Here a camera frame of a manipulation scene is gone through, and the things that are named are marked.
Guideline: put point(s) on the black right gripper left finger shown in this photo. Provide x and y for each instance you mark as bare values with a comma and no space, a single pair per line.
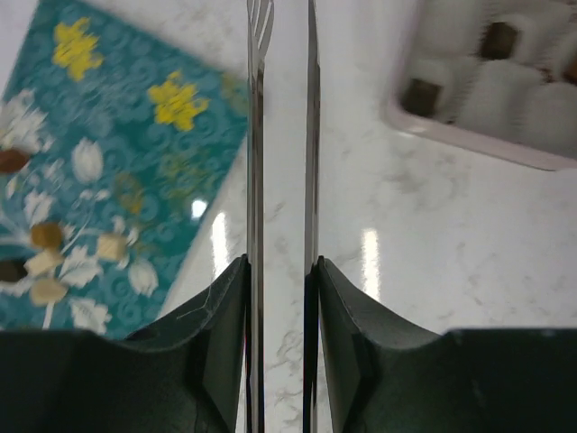
181,373

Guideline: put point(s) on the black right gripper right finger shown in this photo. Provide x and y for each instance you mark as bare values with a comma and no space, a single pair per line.
387,374

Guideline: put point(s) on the white chocolate cube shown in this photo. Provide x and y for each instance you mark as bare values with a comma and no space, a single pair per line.
111,247

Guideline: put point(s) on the caramel chocolate piece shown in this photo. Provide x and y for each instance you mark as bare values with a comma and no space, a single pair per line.
46,235

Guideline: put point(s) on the dark chocolate square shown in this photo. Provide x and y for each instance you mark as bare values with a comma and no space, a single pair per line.
420,97

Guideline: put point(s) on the brown chocolate piece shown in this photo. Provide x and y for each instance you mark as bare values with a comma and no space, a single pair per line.
12,160

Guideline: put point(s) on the dark chocolate cube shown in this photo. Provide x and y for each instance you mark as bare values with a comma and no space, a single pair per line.
499,41

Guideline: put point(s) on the metal tongs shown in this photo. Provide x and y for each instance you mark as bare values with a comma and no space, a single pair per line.
260,16

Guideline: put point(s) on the brown chocolate cube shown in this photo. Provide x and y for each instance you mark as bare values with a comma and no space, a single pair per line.
570,72

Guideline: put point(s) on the white chocolate block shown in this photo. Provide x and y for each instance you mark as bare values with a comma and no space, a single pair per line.
47,290

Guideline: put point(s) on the white chocolate piece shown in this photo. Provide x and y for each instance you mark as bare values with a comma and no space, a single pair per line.
43,262

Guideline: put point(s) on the pink chocolate tin box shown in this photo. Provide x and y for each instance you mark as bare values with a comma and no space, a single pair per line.
519,109

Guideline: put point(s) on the teal floral tray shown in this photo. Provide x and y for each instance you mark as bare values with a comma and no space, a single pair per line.
127,135

